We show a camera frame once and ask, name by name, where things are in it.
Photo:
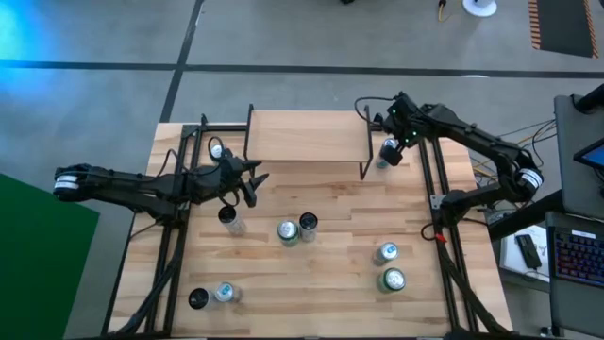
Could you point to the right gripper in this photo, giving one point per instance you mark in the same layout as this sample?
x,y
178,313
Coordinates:
x,y
403,120

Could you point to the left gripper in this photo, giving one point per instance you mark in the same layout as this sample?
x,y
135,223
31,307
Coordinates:
x,y
217,179

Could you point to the blue energy drink can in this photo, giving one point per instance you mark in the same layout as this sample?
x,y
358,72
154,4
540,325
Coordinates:
x,y
381,163
388,251
225,291

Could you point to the tall silver can black lid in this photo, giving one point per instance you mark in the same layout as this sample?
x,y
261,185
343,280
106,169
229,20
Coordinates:
x,y
308,224
199,298
233,224

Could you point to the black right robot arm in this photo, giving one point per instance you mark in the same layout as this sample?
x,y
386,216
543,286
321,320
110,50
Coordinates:
x,y
472,132

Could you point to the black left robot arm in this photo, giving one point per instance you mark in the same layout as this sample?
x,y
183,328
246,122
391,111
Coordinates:
x,y
118,181

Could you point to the wooden shelf with black legs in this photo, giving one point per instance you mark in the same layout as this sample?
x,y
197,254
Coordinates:
x,y
307,137

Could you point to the black desk support bar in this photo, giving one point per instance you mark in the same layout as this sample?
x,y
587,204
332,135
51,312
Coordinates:
x,y
524,217

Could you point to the white paper sheet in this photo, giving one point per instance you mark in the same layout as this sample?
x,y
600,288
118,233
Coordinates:
x,y
509,255

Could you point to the black phone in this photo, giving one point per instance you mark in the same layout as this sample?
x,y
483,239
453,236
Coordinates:
x,y
527,250

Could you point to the white round stand base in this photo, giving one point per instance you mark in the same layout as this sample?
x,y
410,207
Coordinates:
x,y
479,7

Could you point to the grey desk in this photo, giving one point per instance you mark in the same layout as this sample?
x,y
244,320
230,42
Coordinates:
x,y
568,156

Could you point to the dark screen with blue display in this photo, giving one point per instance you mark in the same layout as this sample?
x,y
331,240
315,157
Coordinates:
x,y
594,156

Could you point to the keyboard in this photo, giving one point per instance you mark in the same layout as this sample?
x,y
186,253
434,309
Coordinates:
x,y
578,257

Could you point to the black mat with orange stripes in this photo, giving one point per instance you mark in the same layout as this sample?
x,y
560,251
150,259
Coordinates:
x,y
561,23

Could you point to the green floor mat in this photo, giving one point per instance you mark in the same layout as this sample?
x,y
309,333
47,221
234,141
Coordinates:
x,y
38,264

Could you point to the black metal table frame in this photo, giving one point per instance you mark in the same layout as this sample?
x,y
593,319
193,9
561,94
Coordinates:
x,y
226,127

